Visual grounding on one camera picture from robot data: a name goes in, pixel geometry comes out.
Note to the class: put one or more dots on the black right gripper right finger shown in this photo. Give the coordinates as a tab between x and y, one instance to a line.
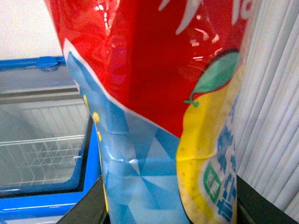
252	208

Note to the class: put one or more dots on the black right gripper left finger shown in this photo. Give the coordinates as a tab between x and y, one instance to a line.
91	209

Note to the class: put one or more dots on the red yellow drink bottle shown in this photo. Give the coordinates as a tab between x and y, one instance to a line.
160	80

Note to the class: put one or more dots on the white blue chest freezer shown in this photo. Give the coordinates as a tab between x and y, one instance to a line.
38	100

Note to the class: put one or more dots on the white pleated curtain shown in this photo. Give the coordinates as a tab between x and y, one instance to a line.
267	112

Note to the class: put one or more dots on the white wire freezer basket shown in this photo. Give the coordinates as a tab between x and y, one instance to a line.
39	161

